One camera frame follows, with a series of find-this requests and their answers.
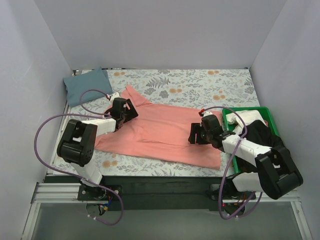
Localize salmon pink t-shirt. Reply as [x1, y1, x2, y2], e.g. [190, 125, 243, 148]
[95, 85, 221, 170]

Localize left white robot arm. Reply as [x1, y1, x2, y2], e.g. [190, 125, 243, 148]
[57, 97, 138, 200]

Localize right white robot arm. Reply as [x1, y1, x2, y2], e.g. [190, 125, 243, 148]
[188, 115, 304, 200]

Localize green plastic bin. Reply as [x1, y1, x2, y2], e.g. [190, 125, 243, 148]
[221, 106, 283, 173]

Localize floral patterned table mat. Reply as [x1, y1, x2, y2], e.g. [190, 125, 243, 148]
[46, 68, 262, 178]

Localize folded blue-grey t-shirt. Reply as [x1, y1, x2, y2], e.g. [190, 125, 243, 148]
[63, 67, 113, 108]

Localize white t-shirt in bin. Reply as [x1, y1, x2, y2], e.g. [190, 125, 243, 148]
[225, 110, 268, 135]

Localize black t-shirt in bin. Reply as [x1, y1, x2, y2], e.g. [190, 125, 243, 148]
[235, 120, 284, 173]

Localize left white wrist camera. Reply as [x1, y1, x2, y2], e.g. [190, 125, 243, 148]
[106, 92, 121, 102]

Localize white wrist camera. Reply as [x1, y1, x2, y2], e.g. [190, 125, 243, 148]
[198, 109, 213, 118]
[106, 92, 121, 102]

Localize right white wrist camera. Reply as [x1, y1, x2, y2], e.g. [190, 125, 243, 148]
[198, 109, 213, 118]

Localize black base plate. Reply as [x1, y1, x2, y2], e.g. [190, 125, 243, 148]
[77, 176, 257, 211]

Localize aluminium frame rail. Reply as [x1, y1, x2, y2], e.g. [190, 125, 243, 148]
[21, 183, 312, 240]

